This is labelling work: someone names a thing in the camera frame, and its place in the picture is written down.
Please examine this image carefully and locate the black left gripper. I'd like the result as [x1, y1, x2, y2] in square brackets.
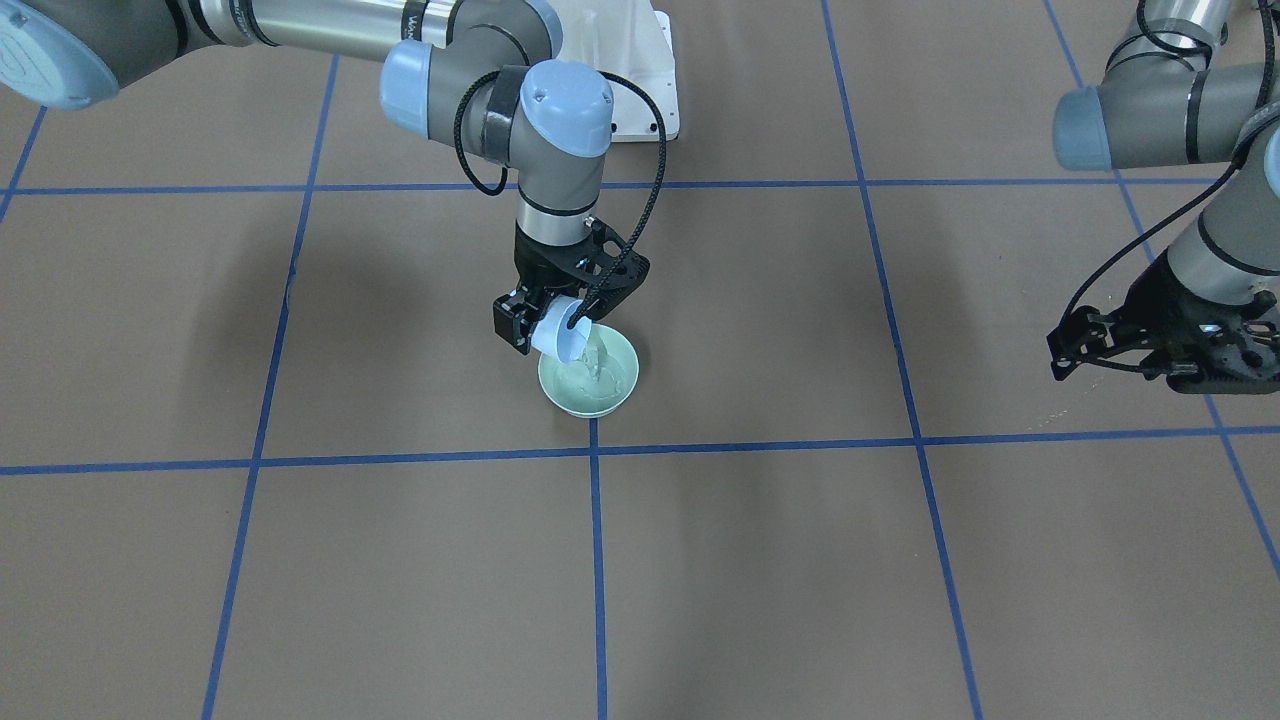
[1047, 263, 1279, 395]

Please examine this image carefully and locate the light green ceramic bowl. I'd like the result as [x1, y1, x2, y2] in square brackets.
[538, 324, 640, 419]

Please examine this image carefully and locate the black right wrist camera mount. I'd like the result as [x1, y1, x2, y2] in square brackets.
[575, 218, 652, 322]

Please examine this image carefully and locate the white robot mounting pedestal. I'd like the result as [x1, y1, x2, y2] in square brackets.
[591, 1, 680, 143]

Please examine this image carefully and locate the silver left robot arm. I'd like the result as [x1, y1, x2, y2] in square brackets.
[1046, 1, 1279, 395]

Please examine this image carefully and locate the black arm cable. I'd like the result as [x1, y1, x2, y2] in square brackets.
[453, 67, 669, 301]
[1059, 0, 1280, 331]

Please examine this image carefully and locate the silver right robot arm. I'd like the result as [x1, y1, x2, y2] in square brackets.
[3, 1, 648, 354]

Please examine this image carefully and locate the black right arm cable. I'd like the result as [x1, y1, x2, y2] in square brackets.
[453, 67, 669, 301]

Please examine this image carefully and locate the light blue plastic cup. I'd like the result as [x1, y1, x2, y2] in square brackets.
[530, 295, 593, 364]

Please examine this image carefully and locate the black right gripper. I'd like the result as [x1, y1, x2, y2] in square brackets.
[492, 223, 598, 356]

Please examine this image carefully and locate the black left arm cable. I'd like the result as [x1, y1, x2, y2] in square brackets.
[1059, 0, 1280, 331]

